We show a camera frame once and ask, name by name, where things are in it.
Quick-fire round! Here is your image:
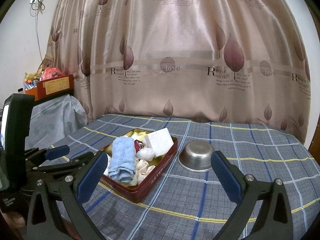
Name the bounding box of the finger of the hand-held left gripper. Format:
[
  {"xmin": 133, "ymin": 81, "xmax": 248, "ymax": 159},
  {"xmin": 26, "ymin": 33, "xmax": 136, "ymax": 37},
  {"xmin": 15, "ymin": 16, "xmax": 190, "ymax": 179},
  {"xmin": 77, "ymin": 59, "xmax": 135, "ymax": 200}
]
[
  {"xmin": 24, "ymin": 145, "xmax": 70, "ymax": 167},
  {"xmin": 25, "ymin": 152, "xmax": 97, "ymax": 182}
]

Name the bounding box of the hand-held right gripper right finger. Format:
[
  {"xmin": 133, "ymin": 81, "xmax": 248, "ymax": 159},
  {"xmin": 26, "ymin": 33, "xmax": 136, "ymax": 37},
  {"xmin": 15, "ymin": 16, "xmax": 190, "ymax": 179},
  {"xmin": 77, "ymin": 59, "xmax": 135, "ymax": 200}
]
[{"xmin": 211, "ymin": 150, "xmax": 294, "ymax": 240}]

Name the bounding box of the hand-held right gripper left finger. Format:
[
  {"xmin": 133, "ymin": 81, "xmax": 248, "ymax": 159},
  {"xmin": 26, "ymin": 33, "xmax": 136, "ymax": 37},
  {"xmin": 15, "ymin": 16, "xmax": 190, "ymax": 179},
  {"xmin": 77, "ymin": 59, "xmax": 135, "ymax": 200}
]
[{"xmin": 26, "ymin": 151, "xmax": 108, "ymax": 240}]

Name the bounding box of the light blue towel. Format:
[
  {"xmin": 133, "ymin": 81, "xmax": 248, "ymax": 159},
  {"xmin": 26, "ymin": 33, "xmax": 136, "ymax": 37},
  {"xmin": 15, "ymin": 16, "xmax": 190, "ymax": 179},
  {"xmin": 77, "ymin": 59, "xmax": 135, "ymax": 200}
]
[{"xmin": 108, "ymin": 137, "xmax": 137, "ymax": 183}]

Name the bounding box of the white fluffy cloth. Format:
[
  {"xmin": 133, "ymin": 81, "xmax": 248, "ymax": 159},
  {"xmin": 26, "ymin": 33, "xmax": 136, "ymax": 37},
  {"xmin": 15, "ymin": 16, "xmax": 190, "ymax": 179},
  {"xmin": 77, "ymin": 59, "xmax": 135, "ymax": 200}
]
[{"xmin": 135, "ymin": 158, "xmax": 156, "ymax": 184}]

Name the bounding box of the small white cloth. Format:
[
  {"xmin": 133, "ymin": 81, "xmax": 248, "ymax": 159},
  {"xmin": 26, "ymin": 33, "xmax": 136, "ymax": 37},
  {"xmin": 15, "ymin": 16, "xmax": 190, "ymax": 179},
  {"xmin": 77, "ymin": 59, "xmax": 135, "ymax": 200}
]
[{"xmin": 137, "ymin": 147, "xmax": 154, "ymax": 161}]

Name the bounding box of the white cloth yellow edge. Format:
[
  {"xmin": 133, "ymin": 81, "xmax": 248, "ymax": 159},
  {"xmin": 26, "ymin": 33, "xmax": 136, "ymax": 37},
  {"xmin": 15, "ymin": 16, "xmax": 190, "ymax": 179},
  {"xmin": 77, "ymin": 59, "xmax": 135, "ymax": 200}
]
[{"xmin": 124, "ymin": 130, "xmax": 148, "ymax": 143}]

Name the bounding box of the red tin box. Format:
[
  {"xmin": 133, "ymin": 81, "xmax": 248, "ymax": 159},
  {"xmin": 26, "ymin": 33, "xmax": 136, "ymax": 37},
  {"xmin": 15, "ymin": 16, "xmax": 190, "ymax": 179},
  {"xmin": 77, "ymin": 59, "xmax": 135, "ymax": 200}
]
[{"xmin": 99, "ymin": 128, "xmax": 178, "ymax": 203}]

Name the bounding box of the white foam block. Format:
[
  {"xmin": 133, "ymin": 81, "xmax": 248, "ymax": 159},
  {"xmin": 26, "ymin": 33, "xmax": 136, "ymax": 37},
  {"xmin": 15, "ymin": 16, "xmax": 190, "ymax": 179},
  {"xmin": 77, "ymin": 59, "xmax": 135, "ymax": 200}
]
[{"xmin": 145, "ymin": 127, "xmax": 174, "ymax": 157}]

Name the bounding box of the person's left hand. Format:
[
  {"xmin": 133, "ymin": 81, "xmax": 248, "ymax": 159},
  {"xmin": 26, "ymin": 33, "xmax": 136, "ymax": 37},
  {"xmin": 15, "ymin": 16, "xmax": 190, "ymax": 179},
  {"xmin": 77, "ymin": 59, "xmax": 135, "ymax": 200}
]
[{"xmin": 4, "ymin": 211, "xmax": 27, "ymax": 230}]

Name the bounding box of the grey plaid bed sheet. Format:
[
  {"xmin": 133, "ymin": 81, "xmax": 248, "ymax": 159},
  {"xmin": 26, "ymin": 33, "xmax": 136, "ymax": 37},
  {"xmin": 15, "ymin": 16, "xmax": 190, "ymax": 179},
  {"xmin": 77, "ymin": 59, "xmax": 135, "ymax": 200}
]
[{"xmin": 25, "ymin": 114, "xmax": 320, "ymax": 240}]

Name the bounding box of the translucent plastic cover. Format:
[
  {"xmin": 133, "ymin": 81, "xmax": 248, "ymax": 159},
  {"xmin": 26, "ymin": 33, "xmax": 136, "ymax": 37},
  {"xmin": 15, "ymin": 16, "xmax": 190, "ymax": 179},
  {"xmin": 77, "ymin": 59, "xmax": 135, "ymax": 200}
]
[{"xmin": 25, "ymin": 94, "xmax": 88, "ymax": 150}]

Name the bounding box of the steel bowl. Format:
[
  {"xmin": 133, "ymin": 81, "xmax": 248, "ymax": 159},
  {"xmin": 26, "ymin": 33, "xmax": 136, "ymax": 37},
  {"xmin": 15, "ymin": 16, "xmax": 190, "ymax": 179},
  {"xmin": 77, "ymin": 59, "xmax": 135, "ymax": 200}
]
[{"xmin": 178, "ymin": 141, "xmax": 215, "ymax": 172}]

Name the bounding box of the orange cardboard box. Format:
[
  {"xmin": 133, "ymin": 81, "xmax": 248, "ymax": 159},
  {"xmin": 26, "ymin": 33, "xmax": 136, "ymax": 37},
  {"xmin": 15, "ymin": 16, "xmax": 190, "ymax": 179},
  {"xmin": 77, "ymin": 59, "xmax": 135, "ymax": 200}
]
[{"xmin": 25, "ymin": 74, "xmax": 75, "ymax": 102}]

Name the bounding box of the red plastic bag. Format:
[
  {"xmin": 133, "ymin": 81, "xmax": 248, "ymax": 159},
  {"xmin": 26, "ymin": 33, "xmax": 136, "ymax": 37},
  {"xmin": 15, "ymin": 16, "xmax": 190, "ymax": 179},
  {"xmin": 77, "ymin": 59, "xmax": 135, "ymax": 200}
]
[{"xmin": 41, "ymin": 67, "xmax": 66, "ymax": 81}]

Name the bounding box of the brown paper bag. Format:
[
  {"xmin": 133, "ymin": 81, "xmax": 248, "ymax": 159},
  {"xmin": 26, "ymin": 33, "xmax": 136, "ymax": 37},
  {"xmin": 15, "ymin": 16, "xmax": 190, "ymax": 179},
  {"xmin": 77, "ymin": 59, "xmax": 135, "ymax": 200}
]
[{"xmin": 37, "ymin": 54, "xmax": 54, "ymax": 74}]

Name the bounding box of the brown wooden door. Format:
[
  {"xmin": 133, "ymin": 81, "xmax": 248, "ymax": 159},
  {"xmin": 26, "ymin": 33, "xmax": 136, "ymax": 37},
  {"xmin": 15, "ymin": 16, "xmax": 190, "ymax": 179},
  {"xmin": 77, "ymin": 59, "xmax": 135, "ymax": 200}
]
[{"xmin": 309, "ymin": 130, "xmax": 320, "ymax": 155}]

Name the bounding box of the beige leaf print curtain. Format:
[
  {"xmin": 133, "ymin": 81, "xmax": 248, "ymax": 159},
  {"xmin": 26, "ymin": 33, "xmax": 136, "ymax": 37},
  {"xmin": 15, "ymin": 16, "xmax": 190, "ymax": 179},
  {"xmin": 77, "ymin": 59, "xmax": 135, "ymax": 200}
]
[{"xmin": 47, "ymin": 0, "xmax": 312, "ymax": 145}]

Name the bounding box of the white hanging cable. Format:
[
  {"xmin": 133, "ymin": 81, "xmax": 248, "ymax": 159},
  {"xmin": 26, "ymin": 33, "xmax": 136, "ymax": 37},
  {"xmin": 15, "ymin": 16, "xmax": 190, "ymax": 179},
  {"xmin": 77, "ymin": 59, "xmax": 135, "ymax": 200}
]
[{"xmin": 30, "ymin": 0, "xmax": 48, "ymax": 63}]

